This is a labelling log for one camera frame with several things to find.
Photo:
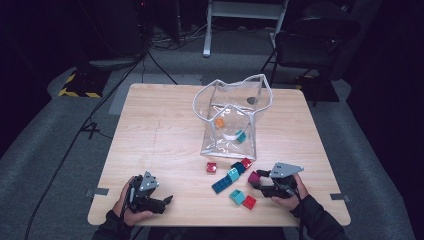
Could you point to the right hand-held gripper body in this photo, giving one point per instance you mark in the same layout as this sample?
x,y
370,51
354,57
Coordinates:
x,y
283,170

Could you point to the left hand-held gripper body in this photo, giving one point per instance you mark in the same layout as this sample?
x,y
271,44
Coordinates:
x,y
148,182

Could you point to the magenta toy block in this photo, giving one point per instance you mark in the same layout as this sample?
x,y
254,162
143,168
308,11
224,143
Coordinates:
x,y
254,177

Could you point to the red toy block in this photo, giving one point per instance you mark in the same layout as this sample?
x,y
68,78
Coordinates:
x,y
249,202
246,163
211,167

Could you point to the teal toy block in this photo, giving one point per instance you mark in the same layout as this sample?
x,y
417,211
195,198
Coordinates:
x,y
237,196
233,174

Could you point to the dark blue toy block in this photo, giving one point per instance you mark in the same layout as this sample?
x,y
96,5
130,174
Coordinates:
x,y
222,184
237,167

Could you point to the clear plastic bag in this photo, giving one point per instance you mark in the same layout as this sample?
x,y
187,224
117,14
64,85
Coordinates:
x,y
230,146

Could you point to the turquoise toy block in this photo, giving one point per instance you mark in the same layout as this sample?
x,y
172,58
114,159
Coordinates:
x,y
240,136

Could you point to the orange toy block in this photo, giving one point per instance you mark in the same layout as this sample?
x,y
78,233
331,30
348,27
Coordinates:
x,y
219,122

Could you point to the person's right hand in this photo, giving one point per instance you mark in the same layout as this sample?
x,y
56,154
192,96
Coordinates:
x,y
290,202

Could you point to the person's left hand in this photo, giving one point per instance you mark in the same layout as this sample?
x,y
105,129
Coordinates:
x,y
131,218

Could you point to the grey tape strip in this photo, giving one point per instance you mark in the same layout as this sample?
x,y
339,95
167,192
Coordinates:
x,y
340,197
100,191

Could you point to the flat red toy block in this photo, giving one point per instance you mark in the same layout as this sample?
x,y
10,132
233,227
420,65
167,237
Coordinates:
x,y
211,167

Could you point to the yellow black striped floor base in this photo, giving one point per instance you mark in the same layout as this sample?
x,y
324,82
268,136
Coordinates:
x,y
83,85

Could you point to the black chair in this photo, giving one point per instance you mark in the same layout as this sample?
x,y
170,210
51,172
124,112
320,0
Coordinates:
x,y
310,46

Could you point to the dark equipment stand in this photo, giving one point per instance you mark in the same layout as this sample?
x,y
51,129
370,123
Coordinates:
x,y
116,33

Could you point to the white desk frame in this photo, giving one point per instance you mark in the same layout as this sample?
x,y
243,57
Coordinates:
x,y
245,10

